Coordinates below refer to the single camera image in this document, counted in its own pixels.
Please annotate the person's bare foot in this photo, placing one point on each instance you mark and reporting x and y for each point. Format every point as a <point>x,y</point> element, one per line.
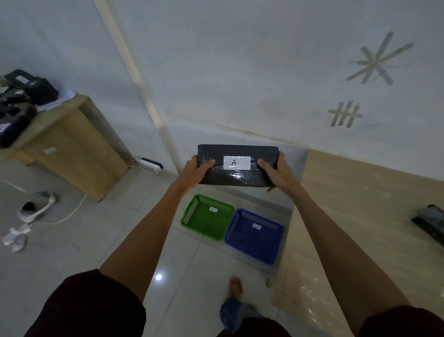
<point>235,287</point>

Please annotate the person's left thumb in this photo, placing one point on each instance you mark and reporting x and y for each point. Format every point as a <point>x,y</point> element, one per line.
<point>206,165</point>

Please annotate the white power strip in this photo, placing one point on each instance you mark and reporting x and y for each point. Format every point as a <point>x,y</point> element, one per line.
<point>151,164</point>

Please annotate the person's left forearm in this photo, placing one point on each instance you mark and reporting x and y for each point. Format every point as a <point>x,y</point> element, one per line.
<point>149,236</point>

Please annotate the person's right hand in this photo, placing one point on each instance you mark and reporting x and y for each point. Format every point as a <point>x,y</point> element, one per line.
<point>281,177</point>

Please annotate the light wooden desk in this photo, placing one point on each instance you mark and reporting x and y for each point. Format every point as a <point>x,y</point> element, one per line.
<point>73,149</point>

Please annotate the dark maroon shirt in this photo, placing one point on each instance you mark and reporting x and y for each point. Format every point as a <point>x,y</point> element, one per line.
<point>86,307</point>

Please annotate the green plastic basket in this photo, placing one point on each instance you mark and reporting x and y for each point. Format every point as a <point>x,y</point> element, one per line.
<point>208,218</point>

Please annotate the white headset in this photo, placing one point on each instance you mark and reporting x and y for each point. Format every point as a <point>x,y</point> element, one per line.
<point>36,206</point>

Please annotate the person's left hand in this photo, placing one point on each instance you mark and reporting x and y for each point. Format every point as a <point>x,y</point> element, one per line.
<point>190,175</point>

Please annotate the white handheld controller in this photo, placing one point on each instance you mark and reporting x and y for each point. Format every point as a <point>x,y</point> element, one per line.
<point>14,238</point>

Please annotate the blue jeans leg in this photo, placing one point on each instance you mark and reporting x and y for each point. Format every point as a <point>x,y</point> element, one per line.
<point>237,314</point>

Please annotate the person's right thumb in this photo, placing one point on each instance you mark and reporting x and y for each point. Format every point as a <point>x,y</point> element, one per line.
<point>266,166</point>

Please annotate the person's right forearm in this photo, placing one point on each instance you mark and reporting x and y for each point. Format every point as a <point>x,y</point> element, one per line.
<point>333,250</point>

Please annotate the black parcel white label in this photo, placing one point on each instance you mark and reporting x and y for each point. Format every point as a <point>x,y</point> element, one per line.
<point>239,173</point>

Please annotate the blue plastic basket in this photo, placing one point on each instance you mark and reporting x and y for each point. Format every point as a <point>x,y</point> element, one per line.
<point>255,238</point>

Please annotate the white paper sheet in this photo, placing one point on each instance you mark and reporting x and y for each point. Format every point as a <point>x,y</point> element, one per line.
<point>60,98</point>

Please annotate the pile of black packages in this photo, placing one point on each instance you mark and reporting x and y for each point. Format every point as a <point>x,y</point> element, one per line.
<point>20,104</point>

